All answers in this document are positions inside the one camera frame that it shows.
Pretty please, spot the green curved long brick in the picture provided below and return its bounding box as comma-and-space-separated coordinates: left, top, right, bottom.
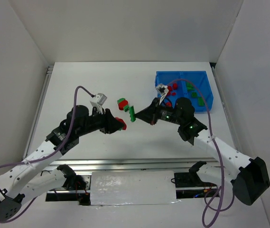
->
129, 106, 136, 122

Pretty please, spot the small green 2x2 brick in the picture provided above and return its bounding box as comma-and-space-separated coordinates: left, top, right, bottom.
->
191, 92, 197, 98

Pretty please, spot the green 2x3 brick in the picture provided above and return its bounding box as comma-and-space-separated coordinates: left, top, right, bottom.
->
197, 97, 205, 107

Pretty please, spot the red rounded brick cluster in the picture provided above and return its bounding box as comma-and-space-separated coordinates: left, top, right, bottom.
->
118, 100, 129, 111

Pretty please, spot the tiny green 1x3 brick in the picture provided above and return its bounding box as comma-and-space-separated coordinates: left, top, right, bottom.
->
186, 82, 196, 91

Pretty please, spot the red 2x2 brick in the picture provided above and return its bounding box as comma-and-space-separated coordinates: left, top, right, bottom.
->
172, 83, 178, 90

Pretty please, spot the green brick top cluster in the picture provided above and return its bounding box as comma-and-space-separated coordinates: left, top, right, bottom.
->
117, 98, 125, 104

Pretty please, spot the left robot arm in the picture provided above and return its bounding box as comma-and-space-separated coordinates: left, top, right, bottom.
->
0, 105, 126, 223

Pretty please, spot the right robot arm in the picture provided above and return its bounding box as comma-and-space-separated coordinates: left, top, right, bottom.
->
135, 97, 270, 206

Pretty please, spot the blue divided bin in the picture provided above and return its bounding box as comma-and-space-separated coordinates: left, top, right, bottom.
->
155, 71, 214, 113

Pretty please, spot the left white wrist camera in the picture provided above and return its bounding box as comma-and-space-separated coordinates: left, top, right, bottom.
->
90, 93, 107, 114

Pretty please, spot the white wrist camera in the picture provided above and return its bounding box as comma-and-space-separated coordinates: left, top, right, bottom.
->
90, 93, 107, 114
155, 84, 169, 104

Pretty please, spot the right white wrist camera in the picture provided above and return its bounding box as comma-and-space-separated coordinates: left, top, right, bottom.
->
155, 84, 169, 104

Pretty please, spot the aluminium frame rail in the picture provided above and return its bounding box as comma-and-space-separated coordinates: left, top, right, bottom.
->
44, 158, 219, 171

